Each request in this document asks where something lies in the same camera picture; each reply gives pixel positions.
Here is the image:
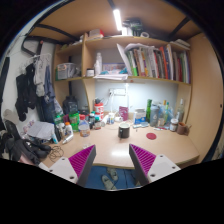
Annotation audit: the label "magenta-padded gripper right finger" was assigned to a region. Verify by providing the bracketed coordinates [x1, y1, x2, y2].
[128, 143, 182, 187]

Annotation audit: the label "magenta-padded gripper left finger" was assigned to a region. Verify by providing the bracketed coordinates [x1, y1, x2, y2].
[48, 144, 97, 188]

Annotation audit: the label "blue floor mat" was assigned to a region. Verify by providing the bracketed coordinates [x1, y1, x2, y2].
[84, 165, 141, 191]

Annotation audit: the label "white bottle with orange cap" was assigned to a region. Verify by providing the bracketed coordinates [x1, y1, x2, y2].
[64, 121, 74, 137]

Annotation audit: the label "white paper bag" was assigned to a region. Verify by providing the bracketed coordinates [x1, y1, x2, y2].
[26, 120, 56, 141]

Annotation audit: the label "black cloth heap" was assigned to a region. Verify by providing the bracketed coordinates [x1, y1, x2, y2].
[0, 119, 53, 165]

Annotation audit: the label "brown mug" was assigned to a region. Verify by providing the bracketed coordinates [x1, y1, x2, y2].
[176, 121, 193, 136]

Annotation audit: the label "jar with white lid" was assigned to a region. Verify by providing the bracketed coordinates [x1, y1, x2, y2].
[169, 118, 179, 132]

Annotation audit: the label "green jar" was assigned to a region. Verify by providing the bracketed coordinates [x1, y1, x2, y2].
[68, 112, 80, 132]

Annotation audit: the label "grey slipper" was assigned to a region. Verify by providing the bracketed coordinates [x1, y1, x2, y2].
[101, 174, 118, 191]
[106, 167, 119, 181]

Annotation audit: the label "black mug white inside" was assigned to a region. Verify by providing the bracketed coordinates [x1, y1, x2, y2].
[117, 122, 131, 140]

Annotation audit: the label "grey drink bottle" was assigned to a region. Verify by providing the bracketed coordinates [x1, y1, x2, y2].
[149, 103, 160, 128]

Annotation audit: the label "white and blue box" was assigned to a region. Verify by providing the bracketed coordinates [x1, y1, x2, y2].
[133, 107, 147, 125]

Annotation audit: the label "green bottle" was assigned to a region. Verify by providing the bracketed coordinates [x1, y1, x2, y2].
[145, 98, 153, 123]

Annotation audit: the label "clear glass bottle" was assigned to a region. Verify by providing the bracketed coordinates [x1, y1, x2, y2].
[175, 98, 185, 123]

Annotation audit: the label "black bag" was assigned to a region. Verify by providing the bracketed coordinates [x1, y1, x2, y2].
[62, 95, 79, 116]

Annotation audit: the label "magenta pouch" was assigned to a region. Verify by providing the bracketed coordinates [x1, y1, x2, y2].
[118, 105, 130, 122]

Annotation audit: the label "white pill bottle blue label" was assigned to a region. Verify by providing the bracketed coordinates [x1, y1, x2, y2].
[107, 112, 116, 125]

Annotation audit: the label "hanging clothes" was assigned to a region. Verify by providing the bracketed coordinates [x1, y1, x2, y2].
[14, 53, 56, 123]

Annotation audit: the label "wooden shelf unit with books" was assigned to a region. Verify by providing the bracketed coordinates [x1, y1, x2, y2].
[53, 28, 193, 101]

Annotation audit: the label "ceiling tube light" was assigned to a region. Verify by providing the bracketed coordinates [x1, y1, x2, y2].
[112, 8, 124, 32]

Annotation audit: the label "coiled black cable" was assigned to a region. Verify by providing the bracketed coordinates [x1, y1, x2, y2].
[48, 145, 65, 163]

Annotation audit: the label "white cable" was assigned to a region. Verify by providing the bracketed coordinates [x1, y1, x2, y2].
[123, 83, 131, 107]

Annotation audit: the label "white wall socket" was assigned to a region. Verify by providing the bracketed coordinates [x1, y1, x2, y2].
[108, 88, 128, 97]

